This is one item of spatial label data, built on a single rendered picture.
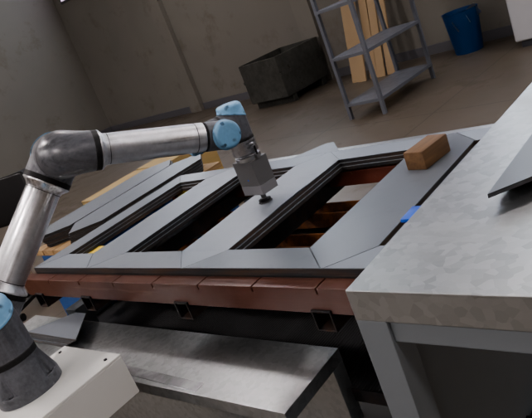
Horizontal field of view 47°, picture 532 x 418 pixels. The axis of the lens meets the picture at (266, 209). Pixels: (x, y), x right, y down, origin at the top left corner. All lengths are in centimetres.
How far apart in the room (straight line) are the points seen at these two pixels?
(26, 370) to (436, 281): 104
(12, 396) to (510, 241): 114
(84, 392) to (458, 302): 96
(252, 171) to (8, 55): 1157
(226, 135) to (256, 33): 839
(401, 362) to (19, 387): 96
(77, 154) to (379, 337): 93
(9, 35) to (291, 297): 1220
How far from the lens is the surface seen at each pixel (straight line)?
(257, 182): 175
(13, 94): 1301
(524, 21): 696
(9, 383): 150
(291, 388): 126
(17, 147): 1287
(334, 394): 136
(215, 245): 164
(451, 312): 66
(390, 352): 74
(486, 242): 73
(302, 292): 128
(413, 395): 77
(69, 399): 142
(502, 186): 80
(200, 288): 150
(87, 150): 146
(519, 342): 66
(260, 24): 981
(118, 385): 147
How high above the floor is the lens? 138
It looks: 18 degrees down
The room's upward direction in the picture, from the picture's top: 22 degrees counter-clockwise
